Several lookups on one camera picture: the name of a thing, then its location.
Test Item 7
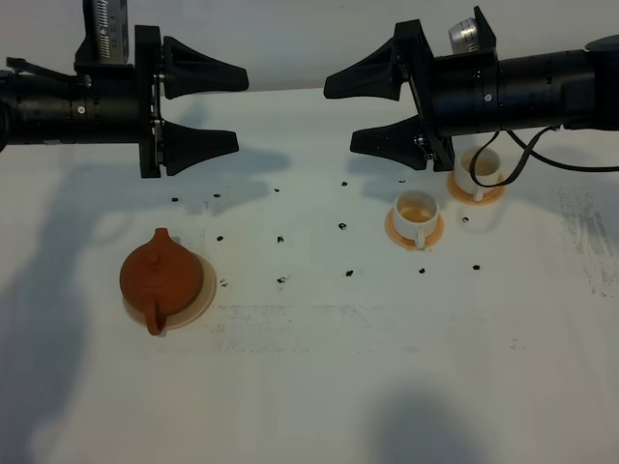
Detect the near orange saucer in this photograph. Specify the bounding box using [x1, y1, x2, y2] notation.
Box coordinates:
[384, 209, 444, 250]

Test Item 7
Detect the white teacup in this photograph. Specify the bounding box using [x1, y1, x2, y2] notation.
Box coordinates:
[393, 190, 439, 249]
[454, 147, 501, 203]

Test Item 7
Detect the near white teacup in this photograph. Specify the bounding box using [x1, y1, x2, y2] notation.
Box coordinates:
[393, 190, 439, 249]

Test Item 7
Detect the orange saucer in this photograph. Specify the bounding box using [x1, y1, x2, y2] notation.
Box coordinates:
[447, 172, 505, 206]
[384, 209, 444, 250]

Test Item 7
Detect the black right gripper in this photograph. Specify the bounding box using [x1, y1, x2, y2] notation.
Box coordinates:
[323, 7, 498, 171]

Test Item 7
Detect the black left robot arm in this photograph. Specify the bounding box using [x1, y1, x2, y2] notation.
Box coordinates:
[1, 25, 249, 178]

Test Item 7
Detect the brown clay teapot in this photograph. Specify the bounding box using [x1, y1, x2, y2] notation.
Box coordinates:
[120, 228, 204, 335]

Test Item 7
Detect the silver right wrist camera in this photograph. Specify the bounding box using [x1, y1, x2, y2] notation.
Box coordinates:
[448, 17, 480, 54]

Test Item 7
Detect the beige round teapot coaster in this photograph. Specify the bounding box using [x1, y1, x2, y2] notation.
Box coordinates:
[123, 254, 216, 333]

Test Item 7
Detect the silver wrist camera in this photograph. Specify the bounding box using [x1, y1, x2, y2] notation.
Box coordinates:
[82, 0, 130, 65]
[448, 17, 480, 54]

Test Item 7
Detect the far white teacup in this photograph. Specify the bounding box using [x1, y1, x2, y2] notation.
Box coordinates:
[454, 147, 501, 203]

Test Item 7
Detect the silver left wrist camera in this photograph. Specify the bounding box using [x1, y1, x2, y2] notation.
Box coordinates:
[82, 0, 130, 65]

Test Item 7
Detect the far orange saucer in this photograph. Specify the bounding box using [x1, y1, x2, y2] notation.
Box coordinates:
[447, 172, 505, 206]

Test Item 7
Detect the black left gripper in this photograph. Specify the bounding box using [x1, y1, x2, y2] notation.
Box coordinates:
[74, 25, 249, 179]

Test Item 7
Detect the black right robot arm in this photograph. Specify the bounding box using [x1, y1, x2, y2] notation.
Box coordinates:
[324, 8, 618, 171]

